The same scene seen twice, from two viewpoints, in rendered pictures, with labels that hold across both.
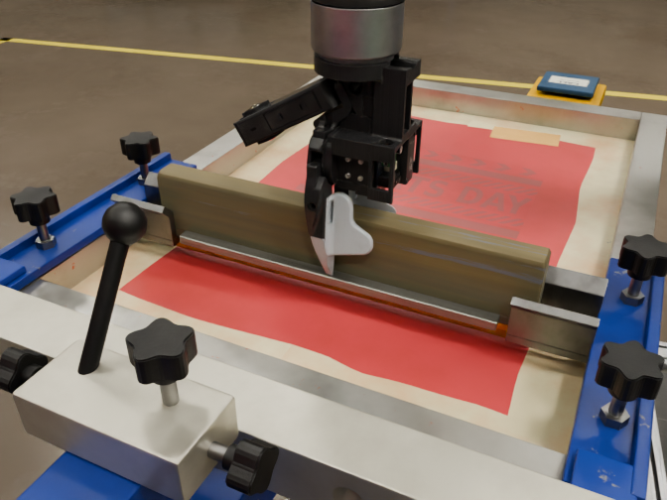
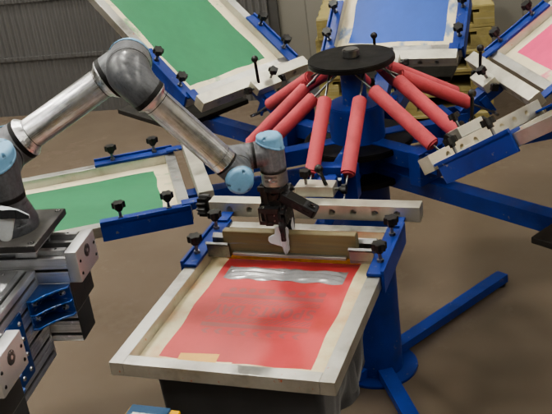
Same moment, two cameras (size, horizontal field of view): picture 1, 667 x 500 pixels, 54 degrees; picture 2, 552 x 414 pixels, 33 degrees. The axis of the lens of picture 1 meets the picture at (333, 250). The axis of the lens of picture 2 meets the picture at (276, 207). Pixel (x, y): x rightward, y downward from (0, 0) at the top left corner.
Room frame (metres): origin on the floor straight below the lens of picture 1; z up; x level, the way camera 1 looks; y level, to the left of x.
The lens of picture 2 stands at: (2.99, -0.21, 2.27)
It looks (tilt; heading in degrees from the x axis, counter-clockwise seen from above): 25 degrees down; 176
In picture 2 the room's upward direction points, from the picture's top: 8 degrees counter-clockwise
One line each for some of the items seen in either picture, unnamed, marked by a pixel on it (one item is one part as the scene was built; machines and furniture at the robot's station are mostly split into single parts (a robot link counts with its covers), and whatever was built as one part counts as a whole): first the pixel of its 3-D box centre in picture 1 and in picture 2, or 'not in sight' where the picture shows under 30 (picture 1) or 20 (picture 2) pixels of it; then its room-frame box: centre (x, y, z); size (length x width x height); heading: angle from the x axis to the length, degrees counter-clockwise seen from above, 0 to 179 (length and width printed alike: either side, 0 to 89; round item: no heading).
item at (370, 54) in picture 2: not in sight; (365, 219); (-0.21, 0.36, 0.68); 0.40 x 0.40 x 1.35
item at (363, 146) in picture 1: (362, 123); (275, 203); (0.54, -0.03, 1.15); 0.09 x 0.08 x 0.12; 65
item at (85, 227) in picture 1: (104, 231); (387, 255); (0.64, 0.26, 0.98); 0.30 x 0.05 x 0.07; 155
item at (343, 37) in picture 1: (358, 27); (273, 177); (0.55, -0.02, 1.23); 0.08 x 0.08 x 0.05
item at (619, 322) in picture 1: (615, 376); (208, 247); (0.41, -0.24, 0.98); 0.30 x 0.05 x 0.07; 155
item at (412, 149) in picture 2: not in sight; (358, 143); (-0.21, 0.36, 0.99); 0.82 x 0.79 x 0.12; 155
